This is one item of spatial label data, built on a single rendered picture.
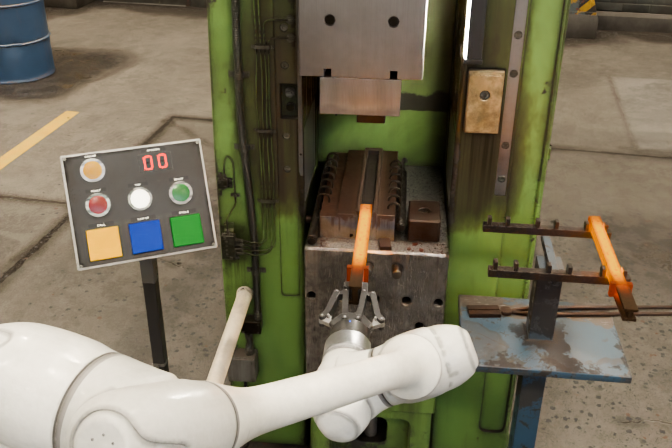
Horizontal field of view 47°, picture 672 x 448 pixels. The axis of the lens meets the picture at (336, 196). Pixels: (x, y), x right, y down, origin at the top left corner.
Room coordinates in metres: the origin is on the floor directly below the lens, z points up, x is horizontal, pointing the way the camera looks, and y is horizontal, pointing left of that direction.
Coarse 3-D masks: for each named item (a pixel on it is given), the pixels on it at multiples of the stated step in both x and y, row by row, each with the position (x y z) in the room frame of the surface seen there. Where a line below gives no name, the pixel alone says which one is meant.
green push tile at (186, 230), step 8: (184, 216) 1.68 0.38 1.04; (192, 216) 1.69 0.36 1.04; (176, 224) 1.67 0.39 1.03; (184, 224) 1.67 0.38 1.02; (192, 224) 1.68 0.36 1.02; (200, 224) 1.68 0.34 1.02; (176, 232) 1.66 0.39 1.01; (184, 232) 1.66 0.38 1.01; (192, 232) 1.67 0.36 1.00; (200, 232) 1.67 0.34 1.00; (176, 240) 1.65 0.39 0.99; (184, 240) 1.65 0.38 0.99; (192, 240) 1.66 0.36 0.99; (200, 240) 1.66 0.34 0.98
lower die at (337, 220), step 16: (336, 160) 2.16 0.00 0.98; (352, 160) 2.14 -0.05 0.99; (384, 160) 2.13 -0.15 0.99; (336, 176) 2.05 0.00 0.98; (352, 176) 2.03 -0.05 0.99; (384, 176) 2.02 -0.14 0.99; (336, 192) 1.94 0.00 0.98; (352, 192) 1.92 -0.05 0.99; (384, 192) 1.92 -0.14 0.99; (336, 208) 1.85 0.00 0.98; (352, 208) 1.83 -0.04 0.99; (384, 208) 1.83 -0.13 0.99; (320, 224) 1.80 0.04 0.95; (336, 224) 1.80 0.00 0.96; (352, 224) 1.80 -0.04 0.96; (384, 224) 1.79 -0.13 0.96
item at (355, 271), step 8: (360, 208) 1.68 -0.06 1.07; (368, 208) 1.68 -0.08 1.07; (360, 216) 1.64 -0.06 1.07; (368, 216) 1.64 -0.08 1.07; (360, 224) 1.60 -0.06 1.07; (368, 224) 1.60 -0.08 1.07; (360, 232) 1.56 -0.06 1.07; (368, 232) 1.56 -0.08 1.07; (360, 240) 1.52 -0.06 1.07; (368, 240) 1.55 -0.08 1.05; (360, 248) 1.49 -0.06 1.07; (360, 256) 1.45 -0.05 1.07; (352, 264) 1.42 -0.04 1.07; (360, 264) 1.42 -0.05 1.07; (352, 272) 1.37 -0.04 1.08; (360, 272) 1.37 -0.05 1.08; (368, 272) 1.40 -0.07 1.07; (352, 280) 1.33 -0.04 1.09; (360, 280) 1.33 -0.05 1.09; (352, 288) 1.31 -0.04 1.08; (360, 288) 1.31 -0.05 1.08; (352, 296) 1.31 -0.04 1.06
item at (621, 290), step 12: (600, 228) 1.65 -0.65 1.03; (600, 240) 1.60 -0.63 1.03; (600, 252) 1.56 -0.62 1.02; (612, 252) 1.54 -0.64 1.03; (612, 264) 1.49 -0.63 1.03; (612, 276) 1.44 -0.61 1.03; (612, 288) 1.40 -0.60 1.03; (624, 288) 1.39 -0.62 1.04; (624, 300) 1.34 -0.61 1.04; (624, 312) 1.33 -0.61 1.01
